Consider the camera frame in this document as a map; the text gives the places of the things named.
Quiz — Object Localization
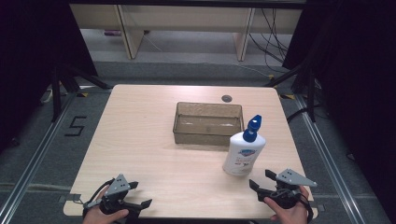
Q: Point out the white floor cable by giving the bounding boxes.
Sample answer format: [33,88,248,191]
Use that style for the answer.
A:
[38,87,64,105]

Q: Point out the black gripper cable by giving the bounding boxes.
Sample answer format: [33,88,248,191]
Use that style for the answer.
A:
[81,178,116,218]

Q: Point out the person's left hand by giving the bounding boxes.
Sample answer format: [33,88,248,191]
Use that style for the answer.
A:
[81,186,131,224]

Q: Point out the beige wooden desk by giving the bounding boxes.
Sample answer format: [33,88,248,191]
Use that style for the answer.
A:
[68,3,304,62]

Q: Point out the metal floor rail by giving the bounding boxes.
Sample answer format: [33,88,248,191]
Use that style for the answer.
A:
[0,92,78,224]
[293,94,366,224]

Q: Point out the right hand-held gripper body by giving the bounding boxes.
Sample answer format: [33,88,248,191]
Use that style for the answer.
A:
[257,168,318,210]

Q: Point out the dark curtain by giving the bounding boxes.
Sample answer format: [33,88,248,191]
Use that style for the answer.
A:
[281,0,396,224]
[0,0,99,153]

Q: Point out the person's right hand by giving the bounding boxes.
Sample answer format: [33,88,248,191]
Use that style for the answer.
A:
[263,185,311,224]

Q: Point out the black metal stand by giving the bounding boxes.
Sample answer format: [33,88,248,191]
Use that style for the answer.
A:
[263,61,318,123]
[50,63,112,123]

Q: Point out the clear brown plastic box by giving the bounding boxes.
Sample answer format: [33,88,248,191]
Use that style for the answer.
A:
[172,101,245,147]

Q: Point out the black floor cable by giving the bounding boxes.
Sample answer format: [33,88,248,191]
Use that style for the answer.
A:
[286,105,316,124]

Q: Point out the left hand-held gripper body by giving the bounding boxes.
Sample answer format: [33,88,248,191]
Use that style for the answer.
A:
[83,173,142,220]

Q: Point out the white bottle with blue cap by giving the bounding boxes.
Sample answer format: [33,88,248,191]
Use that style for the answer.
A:
[221,114,267,177]

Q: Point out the bundle of black cables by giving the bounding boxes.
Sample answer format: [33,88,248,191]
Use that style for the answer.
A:
[247,7,291,75]

